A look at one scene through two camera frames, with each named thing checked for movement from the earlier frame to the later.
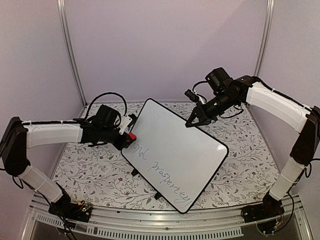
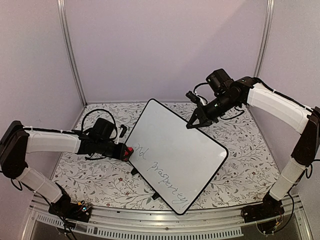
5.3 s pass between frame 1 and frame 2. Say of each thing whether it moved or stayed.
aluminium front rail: stayed
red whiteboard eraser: moved
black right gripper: stayed
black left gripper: moved
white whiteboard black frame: stayed
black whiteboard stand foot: stayed
